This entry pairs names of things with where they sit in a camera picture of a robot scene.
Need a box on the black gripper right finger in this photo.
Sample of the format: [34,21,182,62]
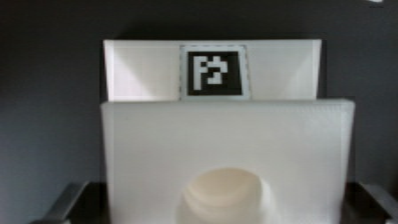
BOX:
[343,182,398,224]

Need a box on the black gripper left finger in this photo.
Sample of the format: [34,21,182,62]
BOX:
[29,182,109,224]

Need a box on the white lamp base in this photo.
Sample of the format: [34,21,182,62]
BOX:
[102,40,356,224]

